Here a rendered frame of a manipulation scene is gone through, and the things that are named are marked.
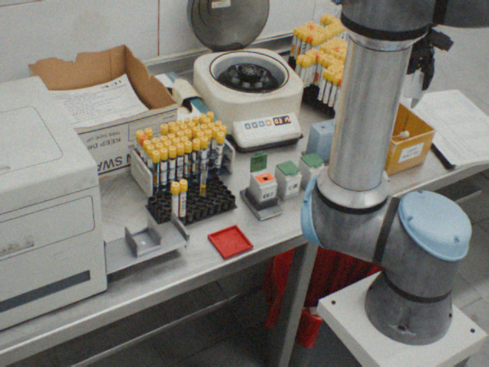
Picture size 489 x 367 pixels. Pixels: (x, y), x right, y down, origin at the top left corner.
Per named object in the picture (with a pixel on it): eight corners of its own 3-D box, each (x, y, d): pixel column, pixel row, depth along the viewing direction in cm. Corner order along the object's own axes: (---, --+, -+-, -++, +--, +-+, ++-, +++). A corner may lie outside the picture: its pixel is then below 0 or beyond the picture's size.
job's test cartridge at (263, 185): (258, 209, 128) (261, 186, 124) (247, 195, 131) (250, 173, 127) (274, 203, 130) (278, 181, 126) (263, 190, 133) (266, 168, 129)
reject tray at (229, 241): (224, 259, 118) (224, 257, 118) (207, 237, 122) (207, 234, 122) (253, 248, 121) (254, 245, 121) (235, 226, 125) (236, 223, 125)
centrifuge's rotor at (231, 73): (230, 115, 146) (232, 89, 142) (207, 82, 157) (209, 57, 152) (286, 105, 152) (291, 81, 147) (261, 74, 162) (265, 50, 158)
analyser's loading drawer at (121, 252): (86, 287, 107) (84, 267, 104) (72, 261, 111) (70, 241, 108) (189, 248, 117) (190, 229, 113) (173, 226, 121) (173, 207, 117)
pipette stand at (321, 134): (315, 172, 142) (324, 138, 135) (300, 154, 146) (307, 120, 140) (351, 163, 146) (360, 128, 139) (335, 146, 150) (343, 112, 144)
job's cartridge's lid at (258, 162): (251, 154, 124) (250, 153, 125) (250, 173, 127) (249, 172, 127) (267, 150, 126) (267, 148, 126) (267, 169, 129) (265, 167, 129)
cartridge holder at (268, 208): (260, 221, 127) (262, 209, 125) (238, 195, 133) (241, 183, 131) (281, 214, 130) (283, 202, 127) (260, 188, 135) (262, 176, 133)
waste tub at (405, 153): (384, 178, 142) (395, 144, 136) (348, 146, 151) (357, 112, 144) (425, 164, 148) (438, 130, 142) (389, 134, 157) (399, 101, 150)
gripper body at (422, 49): (378, 62, 132) (393, 9, 124) (407, 54, 136) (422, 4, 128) (402, 79, 127) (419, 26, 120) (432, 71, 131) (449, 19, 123)
